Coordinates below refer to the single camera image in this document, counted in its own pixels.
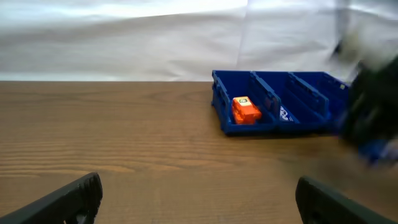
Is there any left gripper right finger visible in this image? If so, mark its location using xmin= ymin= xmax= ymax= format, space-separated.
xmin=295 ymin=175 xmax=398 ymax=224

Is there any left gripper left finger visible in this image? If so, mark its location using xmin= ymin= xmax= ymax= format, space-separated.
xmin=0 ymin=172 xmax=104 ymax=224

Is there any orange candy box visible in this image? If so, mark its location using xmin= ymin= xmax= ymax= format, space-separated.
xmin=231 ymin=96 xmax=263 ymax=121
xmin=233 ymin=114 xmax=262 ymax=126

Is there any blue tray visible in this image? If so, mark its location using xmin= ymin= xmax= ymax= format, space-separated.
xmin=211 ymin=70 xmax=351 ymax=136

